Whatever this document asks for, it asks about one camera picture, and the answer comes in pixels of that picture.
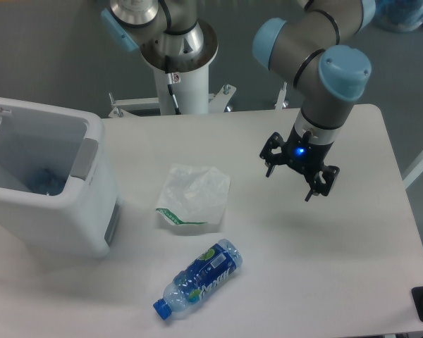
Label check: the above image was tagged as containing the clear plastic bag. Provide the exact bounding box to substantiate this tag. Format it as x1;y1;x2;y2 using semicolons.
155;163;231;226

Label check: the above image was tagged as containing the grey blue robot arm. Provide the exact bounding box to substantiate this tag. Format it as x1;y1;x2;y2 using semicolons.
101;1;376;196

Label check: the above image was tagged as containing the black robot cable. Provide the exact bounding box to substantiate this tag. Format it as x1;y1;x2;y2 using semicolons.
164;55;183;115

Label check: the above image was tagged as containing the blue plastic bag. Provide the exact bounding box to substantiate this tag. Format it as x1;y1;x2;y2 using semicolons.
374;0;423;33

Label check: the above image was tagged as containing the blue labelled plastic bottle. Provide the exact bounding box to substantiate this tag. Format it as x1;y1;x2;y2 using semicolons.
153;239;243;320

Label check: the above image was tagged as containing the white plastic trash can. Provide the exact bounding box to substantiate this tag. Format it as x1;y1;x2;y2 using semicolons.
0;97;122;258

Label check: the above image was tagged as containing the white metal base frame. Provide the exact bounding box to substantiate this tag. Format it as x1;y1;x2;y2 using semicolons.
107;81;290;118

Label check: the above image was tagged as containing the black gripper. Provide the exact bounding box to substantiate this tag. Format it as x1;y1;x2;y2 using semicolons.
259;127;340;201

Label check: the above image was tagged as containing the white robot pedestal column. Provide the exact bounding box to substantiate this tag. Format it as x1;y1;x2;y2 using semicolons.
152;66;209;112

